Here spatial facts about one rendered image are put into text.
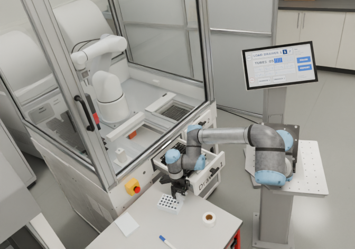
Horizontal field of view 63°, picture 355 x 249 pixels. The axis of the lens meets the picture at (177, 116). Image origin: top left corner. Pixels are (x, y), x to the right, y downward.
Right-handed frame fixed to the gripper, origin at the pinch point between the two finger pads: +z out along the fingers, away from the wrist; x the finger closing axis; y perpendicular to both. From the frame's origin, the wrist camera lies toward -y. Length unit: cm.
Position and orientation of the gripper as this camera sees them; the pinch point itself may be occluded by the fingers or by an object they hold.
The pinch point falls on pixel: (178, 198)
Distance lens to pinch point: 168.2
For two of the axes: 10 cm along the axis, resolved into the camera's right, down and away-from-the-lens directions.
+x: 4.0, -5.8, 7.1
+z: 1.4, 8.0, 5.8
